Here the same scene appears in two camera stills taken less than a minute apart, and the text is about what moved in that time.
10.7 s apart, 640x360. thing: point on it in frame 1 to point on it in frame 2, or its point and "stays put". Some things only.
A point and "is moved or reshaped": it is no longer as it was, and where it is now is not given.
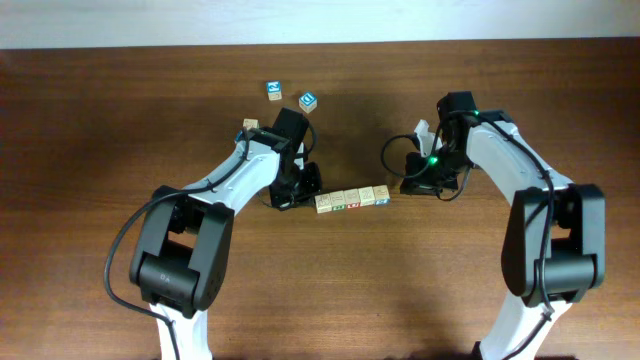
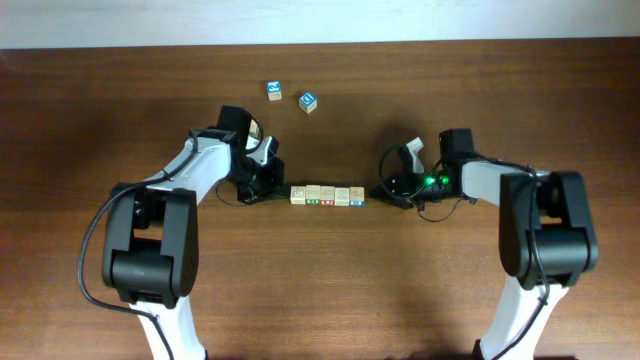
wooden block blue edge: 381,195 is moved or reshaped
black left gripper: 312,185 to 270,187
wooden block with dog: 251,123 stays put
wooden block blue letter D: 308,101 stays put
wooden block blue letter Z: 274,90 stays put
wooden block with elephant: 323,203 is moved or reshaped
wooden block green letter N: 366,196 to 341,196
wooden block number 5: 338,201 is moved or reshaped
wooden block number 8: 352,198 to 327,196
